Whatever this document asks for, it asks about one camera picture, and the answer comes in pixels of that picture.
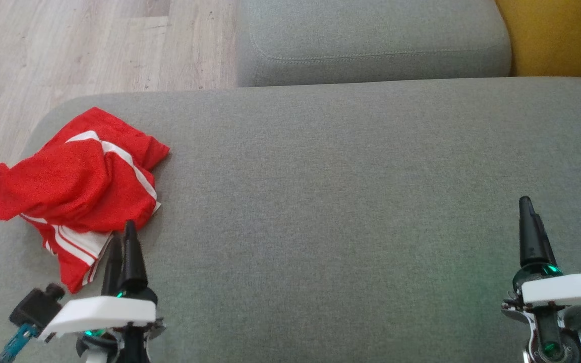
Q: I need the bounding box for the yellow cushion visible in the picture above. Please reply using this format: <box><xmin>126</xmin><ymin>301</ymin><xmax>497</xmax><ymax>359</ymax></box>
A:
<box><xmin>495</xmin><ymin>0</ymin><xmax>581</xmax><ymax>80</ymax></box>

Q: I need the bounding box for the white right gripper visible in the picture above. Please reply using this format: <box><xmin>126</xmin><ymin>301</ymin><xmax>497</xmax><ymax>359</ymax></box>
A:
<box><xmin>502</xmin><ymin>196</ymin><xmax>581</xmax><ymax>323</ymax></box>

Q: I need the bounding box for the black cable teal plug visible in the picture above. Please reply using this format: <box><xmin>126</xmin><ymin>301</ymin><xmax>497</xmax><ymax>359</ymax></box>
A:
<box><xmin>0</xmin><ymin>323</ymin><xmax>39</xmax><ymax>363</ymax></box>

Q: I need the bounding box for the red Bulls basketball jersey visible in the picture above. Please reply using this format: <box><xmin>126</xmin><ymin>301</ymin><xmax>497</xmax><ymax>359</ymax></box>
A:
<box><xmin>21</xmin><ymin>202</ymin><xmax>162</xmax><ymax>294</ymax></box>

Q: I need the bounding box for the large grey sofa seat cushion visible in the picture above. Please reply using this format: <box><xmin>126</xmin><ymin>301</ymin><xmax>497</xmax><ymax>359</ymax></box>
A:
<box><xmin>0</xmin><ymin>77</ymin><xmax>581</xmax><ymax>363</ymax></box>

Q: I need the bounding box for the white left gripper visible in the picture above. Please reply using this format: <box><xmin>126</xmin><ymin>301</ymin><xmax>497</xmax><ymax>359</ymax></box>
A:
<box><xmin>38</xmin><ymin>219</ymin><xmax>165</xmax><ymax>353</ymax></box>

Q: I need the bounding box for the red shorts white stripe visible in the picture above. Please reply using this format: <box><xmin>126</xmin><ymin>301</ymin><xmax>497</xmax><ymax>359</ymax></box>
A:
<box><xmin>0</xmin><ymin>106</ymin><xmax>170</xmax><ymax>233</ymax></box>

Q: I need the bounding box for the small grey sofa cushion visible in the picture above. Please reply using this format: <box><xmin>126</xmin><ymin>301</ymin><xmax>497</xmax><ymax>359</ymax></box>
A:
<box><xmin>235</xmin><ymin>0</ymin><xmax>513</xmax><ymax>88</ymax></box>

